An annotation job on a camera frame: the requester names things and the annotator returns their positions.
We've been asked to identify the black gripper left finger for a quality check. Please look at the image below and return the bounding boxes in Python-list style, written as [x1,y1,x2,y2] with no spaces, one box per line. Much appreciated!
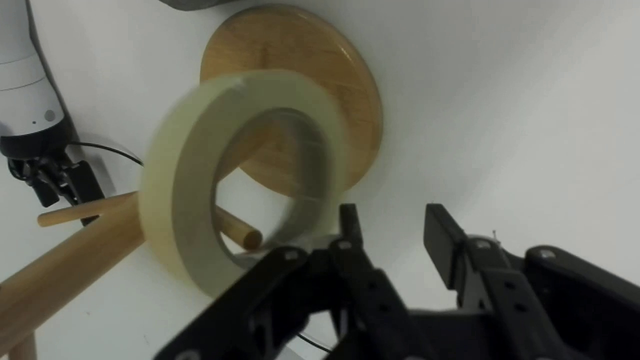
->
[154,203,409,360]

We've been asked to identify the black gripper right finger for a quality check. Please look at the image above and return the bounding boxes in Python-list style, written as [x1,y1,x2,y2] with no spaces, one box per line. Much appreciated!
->
[423,203,640,360]

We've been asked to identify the white masking tape roll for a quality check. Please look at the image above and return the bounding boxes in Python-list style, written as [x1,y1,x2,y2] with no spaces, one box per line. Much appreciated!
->
[136,68,354,298]

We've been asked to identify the wooden peg stand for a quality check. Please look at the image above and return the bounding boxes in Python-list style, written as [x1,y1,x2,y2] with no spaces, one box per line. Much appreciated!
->
[0,2,386,360]

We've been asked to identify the thin black cable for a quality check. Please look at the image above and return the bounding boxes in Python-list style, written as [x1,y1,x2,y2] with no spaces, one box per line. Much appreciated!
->
[67,139,146,168]

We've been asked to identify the grey duct tape roll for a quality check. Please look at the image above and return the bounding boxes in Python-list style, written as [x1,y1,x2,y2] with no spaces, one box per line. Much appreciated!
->
[157,0,235,12]

